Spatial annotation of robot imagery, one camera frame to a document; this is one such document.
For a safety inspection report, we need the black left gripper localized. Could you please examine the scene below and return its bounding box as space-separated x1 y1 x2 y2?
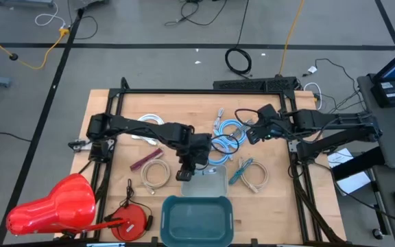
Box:
178 132 213 177

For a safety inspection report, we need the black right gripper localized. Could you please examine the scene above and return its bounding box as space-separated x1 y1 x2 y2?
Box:
241 104 286 141

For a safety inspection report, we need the silver USB cable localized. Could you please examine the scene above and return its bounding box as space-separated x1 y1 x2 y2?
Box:
195 167 218 176

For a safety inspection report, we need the grey USB cable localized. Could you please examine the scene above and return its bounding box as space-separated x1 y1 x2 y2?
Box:
230 120 252 138

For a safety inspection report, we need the light blue cable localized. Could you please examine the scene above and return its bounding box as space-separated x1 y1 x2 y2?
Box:
206 137 235 166
214 118 250 149

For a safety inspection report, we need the beige cable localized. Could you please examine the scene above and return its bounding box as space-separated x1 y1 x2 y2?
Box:
237 157 270 193
140 158 171 196

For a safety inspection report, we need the small grey cable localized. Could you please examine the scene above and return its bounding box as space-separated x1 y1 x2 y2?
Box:
210 107 226 130

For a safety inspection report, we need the teal cable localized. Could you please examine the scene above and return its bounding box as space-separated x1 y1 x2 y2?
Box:
228 157 254 186

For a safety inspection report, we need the teal plastic bin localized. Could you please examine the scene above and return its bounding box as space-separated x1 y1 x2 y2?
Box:
159 195 235 247

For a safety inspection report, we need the maroon cable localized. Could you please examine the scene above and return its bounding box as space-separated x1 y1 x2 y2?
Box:
130 148 165 172

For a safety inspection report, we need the clear grey small tray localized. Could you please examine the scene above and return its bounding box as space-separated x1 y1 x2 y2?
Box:
180 164 229 198

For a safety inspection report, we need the black perforated box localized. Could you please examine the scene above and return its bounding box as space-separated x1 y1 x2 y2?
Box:
213 76 300 93

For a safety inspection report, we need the red round lamp base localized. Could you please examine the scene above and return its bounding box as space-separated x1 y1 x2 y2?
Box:
110 202 149 242

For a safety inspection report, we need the white paper sheet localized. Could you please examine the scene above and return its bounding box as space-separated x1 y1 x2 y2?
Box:
327 147 372 196

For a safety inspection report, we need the black desk support bar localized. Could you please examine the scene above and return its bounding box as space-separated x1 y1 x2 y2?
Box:
331 146 385 181

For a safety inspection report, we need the black and silver clamp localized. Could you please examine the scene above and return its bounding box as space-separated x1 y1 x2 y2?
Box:
67 138 94 152

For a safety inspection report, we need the red lamp shade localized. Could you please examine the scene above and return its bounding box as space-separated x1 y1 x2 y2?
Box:
5 173 97 237

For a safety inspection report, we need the black box with labels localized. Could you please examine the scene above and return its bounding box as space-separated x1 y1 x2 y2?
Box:
370 80 395 108

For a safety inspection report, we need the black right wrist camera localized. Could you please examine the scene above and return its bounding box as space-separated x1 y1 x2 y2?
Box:
246 126 263 145

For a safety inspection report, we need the black aluminium table frame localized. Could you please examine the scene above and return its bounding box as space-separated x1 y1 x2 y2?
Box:
80 77 348 247

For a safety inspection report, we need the black lamp cord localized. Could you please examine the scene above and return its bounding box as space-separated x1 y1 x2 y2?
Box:
103 178 154 231

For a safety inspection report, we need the white looped cable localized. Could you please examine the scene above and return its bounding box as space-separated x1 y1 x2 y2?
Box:
303 82 323 110

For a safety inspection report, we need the black coiled floor cable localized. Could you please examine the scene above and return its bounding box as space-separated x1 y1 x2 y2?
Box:
224 0 253 75

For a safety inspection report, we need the orange floor cord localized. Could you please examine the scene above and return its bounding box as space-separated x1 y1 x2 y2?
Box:
278 0 305 77

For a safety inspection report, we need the black loose floor cable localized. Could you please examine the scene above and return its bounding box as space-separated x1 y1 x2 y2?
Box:
165 0 228 27

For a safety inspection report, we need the yellow extension cord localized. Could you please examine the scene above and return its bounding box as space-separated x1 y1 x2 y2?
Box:
0 26 71 71

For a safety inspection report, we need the white floor cable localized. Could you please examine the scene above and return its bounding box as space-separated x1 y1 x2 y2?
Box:
34 1 67 28

